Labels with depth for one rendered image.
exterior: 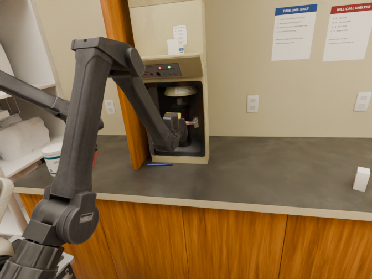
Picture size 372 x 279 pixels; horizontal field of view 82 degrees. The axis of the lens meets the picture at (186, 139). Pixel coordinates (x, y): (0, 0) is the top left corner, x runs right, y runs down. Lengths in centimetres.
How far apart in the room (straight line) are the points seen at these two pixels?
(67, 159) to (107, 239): 94
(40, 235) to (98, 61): 35
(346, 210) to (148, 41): 106
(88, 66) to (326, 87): 136
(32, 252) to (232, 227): 80
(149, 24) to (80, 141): 73
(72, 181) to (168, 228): 75
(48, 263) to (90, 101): 30
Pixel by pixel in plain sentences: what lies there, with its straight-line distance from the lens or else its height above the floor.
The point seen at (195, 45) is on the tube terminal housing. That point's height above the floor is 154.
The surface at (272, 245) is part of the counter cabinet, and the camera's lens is 115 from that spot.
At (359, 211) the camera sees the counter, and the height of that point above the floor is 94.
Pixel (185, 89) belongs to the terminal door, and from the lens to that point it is 105.
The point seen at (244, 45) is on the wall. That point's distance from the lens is 145.
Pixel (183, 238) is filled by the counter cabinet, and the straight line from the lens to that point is 117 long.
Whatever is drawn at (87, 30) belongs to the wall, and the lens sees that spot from 174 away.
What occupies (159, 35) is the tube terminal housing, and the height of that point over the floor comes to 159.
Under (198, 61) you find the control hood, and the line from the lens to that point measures 94.
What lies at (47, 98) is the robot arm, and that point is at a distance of 91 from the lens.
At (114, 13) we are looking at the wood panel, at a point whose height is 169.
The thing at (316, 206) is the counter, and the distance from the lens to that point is 100.
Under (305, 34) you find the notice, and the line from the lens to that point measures 150.
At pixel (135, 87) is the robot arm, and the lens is 61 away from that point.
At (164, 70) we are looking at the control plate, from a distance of 100.
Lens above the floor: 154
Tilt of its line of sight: 23 degrees down
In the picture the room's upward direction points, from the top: 4 degrees counter-clockwise
